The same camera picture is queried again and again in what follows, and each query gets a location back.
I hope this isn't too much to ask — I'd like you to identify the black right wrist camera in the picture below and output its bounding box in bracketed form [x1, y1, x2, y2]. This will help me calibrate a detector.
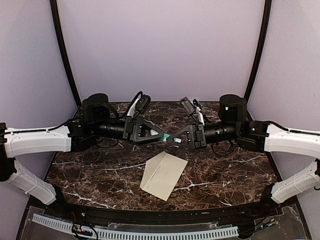
[179, 97, 196, 117]

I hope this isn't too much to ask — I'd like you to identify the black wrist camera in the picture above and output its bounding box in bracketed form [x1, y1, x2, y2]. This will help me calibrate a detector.
[179, 97, 196, 117]
[135, 94, 151, 114]

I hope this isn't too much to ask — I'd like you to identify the black right corner frame post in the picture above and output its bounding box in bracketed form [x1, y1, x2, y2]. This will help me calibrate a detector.
[244, 0, 272, 102]

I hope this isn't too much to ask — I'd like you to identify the black front table rail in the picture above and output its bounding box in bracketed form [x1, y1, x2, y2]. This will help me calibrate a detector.
[65, 202, 278, 225]

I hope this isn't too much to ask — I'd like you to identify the cream paper envelope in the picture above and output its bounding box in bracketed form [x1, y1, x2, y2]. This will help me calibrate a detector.
[140, 151, 188, 201]

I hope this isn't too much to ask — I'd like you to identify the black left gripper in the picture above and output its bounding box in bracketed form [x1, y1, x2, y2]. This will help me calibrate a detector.
[92, 115, 165, 146]

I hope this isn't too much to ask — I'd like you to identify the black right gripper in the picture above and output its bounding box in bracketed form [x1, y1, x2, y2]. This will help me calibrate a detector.
[166, 120, 240, 149]

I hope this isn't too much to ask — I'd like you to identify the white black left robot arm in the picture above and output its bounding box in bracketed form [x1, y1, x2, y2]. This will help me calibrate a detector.
[0, 91, 165, 218]

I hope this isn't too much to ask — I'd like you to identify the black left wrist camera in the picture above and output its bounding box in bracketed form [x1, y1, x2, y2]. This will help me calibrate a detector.
[135, 94, 151, 114]

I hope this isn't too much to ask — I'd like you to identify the black corner frame post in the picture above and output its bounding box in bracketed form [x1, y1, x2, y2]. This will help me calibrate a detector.
[244, 0, 272, 102]
[49, 0, 81, 108]

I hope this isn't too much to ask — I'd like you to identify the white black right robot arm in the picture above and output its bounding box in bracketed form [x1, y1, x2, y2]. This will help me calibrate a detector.
[166, 94, 320, 217]

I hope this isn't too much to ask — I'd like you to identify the green white glue stick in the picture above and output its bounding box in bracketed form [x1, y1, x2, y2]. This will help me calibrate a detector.
[149, 129, 183, 144]

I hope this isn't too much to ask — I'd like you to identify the black left corner frame post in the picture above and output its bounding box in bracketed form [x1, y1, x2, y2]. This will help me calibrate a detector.
[49, 0, 81, 108]

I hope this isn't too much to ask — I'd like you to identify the white slotted cable duct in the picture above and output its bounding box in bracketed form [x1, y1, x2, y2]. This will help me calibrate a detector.
[32, 213, 239, 240]

